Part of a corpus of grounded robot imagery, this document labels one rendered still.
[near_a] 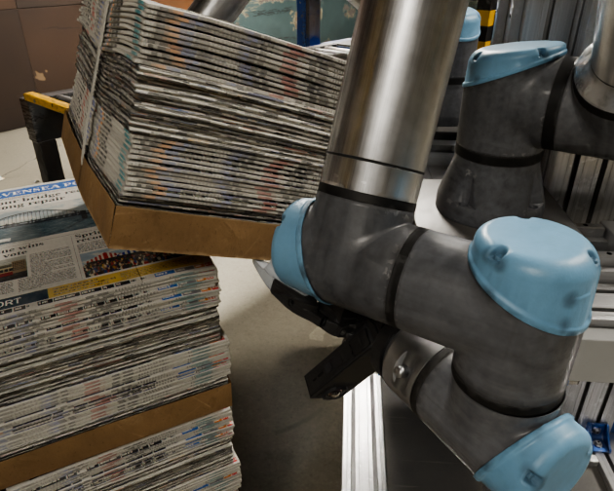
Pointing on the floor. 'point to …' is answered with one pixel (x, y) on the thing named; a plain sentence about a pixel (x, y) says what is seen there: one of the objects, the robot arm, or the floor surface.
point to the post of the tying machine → (308, 22)
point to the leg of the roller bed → (49, 161)
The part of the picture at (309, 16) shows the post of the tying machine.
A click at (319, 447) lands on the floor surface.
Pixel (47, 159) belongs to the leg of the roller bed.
